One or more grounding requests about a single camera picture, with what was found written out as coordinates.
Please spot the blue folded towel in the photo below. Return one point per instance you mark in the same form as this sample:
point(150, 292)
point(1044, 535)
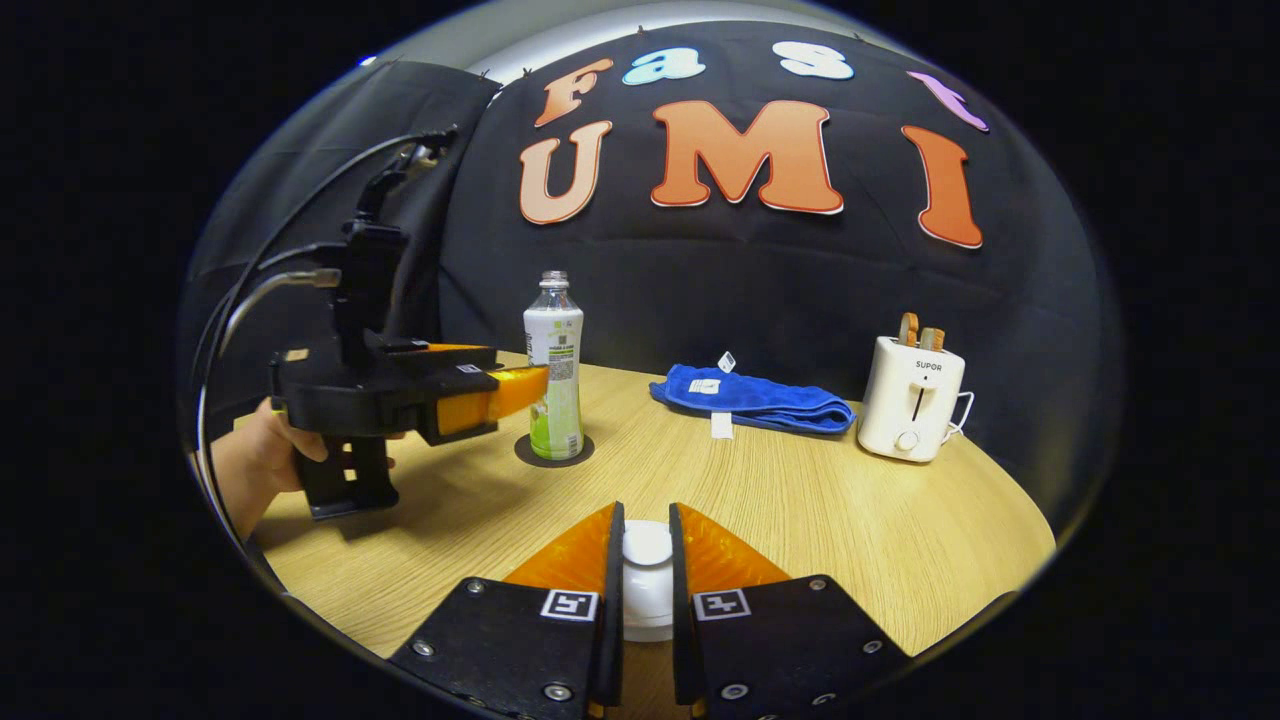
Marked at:
point(760, 400)

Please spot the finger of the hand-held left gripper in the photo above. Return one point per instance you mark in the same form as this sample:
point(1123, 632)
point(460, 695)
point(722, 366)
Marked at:
point(490, 400)
point(455, 362)

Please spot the brown toast slice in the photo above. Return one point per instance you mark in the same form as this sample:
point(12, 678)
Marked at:
point(908, 328)
point(932, 338)

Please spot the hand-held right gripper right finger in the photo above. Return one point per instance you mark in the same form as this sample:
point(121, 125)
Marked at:
point(682, 620)

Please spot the dark round coaster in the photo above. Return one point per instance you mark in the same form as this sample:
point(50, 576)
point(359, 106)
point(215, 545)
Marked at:
point(525, 455)

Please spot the white teacup lid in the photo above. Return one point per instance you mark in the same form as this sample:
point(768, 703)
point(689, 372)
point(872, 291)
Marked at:
point(648, 570)

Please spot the white toaster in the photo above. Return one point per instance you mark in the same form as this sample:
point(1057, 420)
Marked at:
point(905, 410)

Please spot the black backdrop cloth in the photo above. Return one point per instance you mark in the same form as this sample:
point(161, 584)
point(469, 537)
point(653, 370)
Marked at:
point(750, 280)

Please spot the clear plastic water bottle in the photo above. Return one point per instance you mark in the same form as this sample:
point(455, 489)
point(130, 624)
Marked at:
point(553, 340)

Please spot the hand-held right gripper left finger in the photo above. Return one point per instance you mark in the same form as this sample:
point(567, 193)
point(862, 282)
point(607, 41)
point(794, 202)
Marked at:
point(612, 620)

